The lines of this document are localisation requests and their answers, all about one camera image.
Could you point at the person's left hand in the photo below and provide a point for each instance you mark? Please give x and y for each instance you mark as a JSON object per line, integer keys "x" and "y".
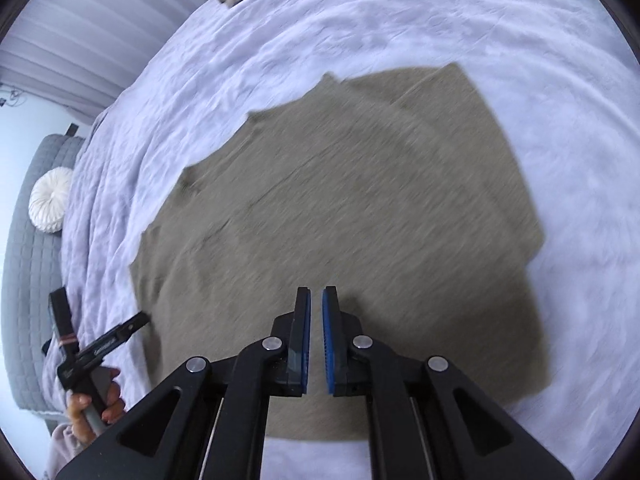
{"x": 112, "y": 400}

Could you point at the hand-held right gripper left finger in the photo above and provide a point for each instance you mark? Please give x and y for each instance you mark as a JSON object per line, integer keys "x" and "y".
{"x": 304, "y": 340}

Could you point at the person's left forearm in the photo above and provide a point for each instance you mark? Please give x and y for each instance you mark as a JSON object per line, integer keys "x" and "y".
{"x": 65, "y": 452}

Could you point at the pale pleated curtain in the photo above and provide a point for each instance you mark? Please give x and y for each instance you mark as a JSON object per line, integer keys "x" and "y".
{"x": 100, "y": 25}

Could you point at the grey quilted sofa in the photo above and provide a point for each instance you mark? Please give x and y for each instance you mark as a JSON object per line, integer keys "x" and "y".
{"x": 35, "y": 270}

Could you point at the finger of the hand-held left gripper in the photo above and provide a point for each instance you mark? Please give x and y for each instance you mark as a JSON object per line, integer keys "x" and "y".
{"x": 61, "y": 317}
{"x": 112, "y": 340}

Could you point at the white round pleated pillow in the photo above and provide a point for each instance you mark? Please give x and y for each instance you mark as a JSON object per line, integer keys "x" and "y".
{"x": 50, "y": 200}

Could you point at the olive knit sweater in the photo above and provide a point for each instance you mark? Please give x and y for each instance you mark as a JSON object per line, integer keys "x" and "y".
{"x": 350, "y": 220}

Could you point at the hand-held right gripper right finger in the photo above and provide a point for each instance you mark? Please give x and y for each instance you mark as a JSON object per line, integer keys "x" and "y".
{"x": 329, "y": 340}

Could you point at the lavender plush blanket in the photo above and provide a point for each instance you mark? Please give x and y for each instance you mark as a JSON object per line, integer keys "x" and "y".
{"x": 500, "y": 25}

